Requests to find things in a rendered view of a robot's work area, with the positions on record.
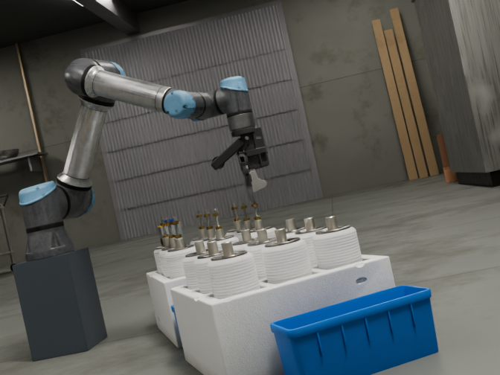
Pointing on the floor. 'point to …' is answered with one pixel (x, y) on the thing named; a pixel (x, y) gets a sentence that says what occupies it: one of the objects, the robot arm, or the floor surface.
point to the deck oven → (466, 82)
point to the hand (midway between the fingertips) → (250, 199)
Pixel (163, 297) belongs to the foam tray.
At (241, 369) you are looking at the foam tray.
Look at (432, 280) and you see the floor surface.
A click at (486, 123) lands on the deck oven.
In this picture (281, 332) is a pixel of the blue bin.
